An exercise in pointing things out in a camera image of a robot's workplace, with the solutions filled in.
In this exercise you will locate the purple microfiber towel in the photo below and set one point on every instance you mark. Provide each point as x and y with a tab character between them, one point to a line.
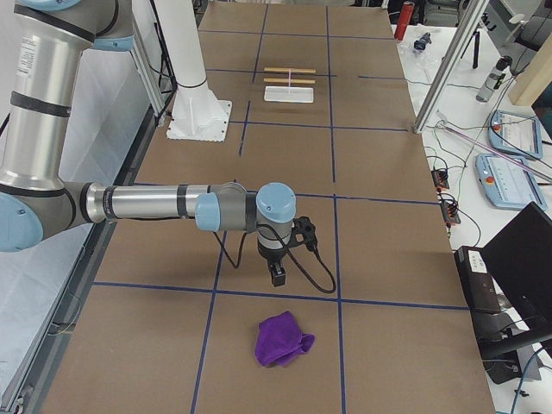
280	340

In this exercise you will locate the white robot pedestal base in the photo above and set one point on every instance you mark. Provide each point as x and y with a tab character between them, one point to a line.
197	114

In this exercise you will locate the upper blue teach pendant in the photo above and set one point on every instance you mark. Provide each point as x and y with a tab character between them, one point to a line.
516	134

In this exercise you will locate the aluminium frame post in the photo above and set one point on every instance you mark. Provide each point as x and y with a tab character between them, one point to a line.
469	22

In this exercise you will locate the red cylinder bottle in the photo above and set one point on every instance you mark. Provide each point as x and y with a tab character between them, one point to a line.
404	19

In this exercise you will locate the lower blue teach pendant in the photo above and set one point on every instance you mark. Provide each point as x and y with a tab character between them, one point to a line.
507	185

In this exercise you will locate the orange black connector strip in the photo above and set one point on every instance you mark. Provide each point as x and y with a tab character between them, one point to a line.
449	205

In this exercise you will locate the white wooden towel rack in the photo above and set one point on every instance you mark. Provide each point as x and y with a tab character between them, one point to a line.
287	85

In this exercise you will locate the blue teach pendant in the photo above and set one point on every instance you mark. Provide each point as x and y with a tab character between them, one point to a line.
516	134
507	185

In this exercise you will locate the black box with label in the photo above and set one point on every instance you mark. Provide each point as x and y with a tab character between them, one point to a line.
477	283

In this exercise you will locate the black computer monitor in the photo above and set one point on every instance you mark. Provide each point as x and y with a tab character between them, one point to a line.
519	259

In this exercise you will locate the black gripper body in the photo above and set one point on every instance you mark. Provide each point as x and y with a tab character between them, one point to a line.
272	259

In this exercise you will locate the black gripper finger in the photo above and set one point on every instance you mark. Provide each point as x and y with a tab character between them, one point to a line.
274	271
281	276

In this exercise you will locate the black blue handheld tool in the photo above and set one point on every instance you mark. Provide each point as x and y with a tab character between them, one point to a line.
420	44

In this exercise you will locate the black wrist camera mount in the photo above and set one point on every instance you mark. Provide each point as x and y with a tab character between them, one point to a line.
304	233

